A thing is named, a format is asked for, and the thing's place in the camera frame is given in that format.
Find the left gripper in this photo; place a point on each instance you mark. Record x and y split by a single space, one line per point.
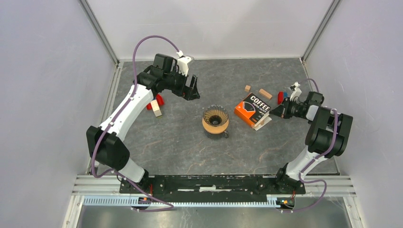
189 93

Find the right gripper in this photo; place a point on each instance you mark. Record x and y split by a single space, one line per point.
282 111

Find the glass cone dripper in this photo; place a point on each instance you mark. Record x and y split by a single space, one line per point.
215 115

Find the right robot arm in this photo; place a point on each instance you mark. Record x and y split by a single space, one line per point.
327 137

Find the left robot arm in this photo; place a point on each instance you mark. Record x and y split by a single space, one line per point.
105 142

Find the coffee filter box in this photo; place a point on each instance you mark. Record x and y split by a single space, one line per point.
253 111

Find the glass coffee server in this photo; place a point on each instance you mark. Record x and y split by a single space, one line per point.
217 136

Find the red and blue block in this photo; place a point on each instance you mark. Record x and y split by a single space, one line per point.
281 96

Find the long wooden block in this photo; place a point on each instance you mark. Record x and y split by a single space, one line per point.
265 93

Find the multicoloured block stack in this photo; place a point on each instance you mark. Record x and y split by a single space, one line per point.
156 108

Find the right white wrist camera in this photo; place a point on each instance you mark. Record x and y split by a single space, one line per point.
296 92

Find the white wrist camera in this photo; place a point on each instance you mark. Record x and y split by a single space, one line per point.
296 92
183 63

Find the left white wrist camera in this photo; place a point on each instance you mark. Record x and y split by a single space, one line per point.
183 63

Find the aluminium frame rail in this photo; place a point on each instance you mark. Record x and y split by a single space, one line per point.
337 186

